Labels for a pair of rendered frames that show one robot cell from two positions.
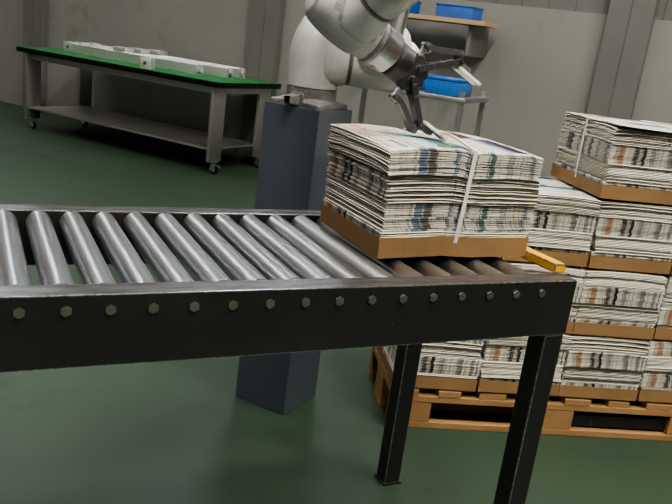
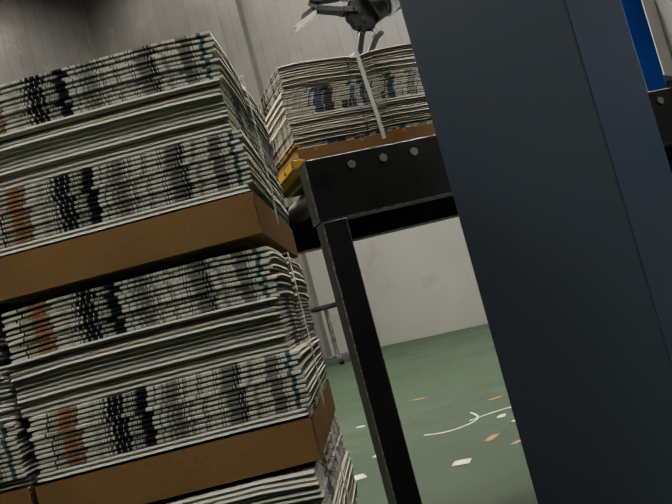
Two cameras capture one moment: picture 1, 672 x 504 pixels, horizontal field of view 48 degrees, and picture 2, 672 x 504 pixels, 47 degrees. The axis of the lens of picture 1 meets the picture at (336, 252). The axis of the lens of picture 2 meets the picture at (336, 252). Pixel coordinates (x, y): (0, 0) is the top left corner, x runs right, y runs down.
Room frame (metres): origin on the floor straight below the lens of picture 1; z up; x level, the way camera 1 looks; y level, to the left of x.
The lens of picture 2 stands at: (3.41, 0.03, 0.51)
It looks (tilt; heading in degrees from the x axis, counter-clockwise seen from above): 4 degrees up; 191
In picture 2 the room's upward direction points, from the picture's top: 15 degrees counter-clockwise
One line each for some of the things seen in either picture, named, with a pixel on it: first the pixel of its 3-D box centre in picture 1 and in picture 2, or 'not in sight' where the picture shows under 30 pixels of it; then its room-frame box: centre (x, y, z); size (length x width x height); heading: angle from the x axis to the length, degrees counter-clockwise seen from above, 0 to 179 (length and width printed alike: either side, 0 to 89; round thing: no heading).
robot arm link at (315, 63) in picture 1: (319, 51); not in sight; (2.40, 0.13, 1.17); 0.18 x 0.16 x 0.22; 95
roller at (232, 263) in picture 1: (222, 253); not in sight; (1.45, 0.22, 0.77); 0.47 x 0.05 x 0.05; 27
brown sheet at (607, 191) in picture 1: (613, 183); not in sight; (2.58, -0.90, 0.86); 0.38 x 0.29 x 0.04; 11
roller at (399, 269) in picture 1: (366, 252); not in sight; (1.59, -0.07, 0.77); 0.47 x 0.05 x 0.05; 27
